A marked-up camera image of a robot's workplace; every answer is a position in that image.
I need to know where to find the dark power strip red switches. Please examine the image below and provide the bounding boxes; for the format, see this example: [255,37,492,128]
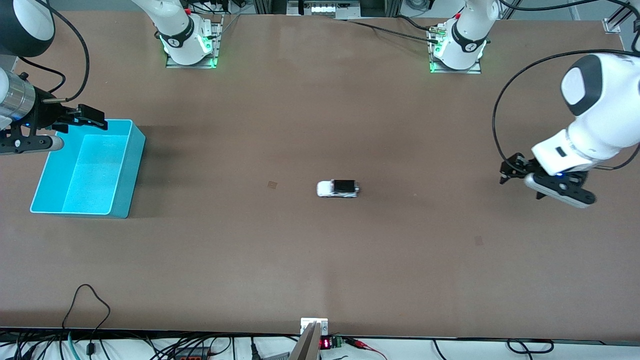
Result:
[172,346,214,360]

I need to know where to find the black cable to base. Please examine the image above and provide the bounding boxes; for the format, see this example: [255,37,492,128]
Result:
[344,15,442,46]

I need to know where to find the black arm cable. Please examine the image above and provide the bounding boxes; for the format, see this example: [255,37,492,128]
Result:
[492,49,640,172]
[42,8,91,104]

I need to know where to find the red clip lead wire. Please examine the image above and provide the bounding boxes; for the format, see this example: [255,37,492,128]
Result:
[344,337,389,360]

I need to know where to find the black looped table cable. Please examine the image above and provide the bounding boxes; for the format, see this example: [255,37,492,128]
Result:
[61,283,112,358]

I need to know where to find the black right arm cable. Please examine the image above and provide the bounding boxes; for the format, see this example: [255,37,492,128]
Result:
[42,8,91,104]

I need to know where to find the aluminium frame rack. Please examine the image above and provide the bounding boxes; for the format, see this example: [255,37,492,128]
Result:
[252,0,404,21]

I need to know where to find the black coiled floor cable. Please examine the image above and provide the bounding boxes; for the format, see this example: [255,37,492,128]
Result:
[432,338,556,357]

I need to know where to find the turquoise plastic bin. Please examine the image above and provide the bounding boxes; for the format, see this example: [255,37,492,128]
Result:
[30,119,147,219]

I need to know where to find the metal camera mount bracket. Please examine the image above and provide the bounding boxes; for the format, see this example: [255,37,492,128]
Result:
[289,317,330,360]

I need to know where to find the teal cable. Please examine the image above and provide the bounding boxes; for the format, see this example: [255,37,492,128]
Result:
[66,331,82,360]

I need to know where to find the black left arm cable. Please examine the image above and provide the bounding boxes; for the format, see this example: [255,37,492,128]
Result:
[492,49,640,172]

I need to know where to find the white toy truck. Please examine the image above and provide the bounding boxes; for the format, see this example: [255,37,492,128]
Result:
[316,179,361,199]

